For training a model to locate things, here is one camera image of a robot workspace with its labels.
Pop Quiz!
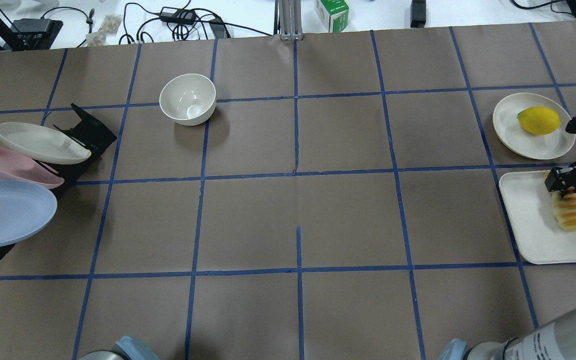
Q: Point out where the spiral bread roll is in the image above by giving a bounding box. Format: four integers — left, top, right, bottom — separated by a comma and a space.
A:
551, 187, 576, 232

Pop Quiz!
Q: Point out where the blue plate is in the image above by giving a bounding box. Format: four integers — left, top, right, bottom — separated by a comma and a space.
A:
0, 179, 58, 247

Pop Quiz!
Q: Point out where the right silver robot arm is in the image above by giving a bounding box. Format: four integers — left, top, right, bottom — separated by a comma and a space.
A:
439, 161, 576, 360

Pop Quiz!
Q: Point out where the white round plate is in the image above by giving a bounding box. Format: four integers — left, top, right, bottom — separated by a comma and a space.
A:
493, 92, 576, 160

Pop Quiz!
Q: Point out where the black plate rack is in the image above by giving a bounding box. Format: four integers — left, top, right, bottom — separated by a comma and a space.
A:
0, 104, 117, 259

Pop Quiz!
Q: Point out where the cream plate in rack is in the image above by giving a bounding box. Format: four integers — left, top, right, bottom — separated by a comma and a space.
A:
0, 121, 92, 166

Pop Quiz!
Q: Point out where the pink plate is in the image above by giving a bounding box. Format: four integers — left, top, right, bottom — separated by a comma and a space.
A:
0, 147, 66, 189

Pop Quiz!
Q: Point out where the white rectangular tray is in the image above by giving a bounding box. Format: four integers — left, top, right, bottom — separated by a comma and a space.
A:
499, 170, 576, 265

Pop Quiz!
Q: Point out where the yellow lemon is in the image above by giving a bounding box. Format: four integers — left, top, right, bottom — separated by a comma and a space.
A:
516, 106, 562, 136

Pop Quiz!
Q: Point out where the green white carton box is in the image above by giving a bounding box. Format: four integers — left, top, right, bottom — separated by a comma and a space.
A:
314, 0, 350, 33

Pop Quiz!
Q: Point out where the white bowl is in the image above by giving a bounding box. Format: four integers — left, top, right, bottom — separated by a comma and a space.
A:
158, 73, 217, 126

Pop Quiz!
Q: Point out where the black power adapter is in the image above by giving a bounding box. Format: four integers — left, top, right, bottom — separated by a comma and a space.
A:
158, 6, 199, 26

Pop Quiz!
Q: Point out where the aluminium frame post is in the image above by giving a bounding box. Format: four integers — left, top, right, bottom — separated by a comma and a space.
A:
273, 0, 303, 41

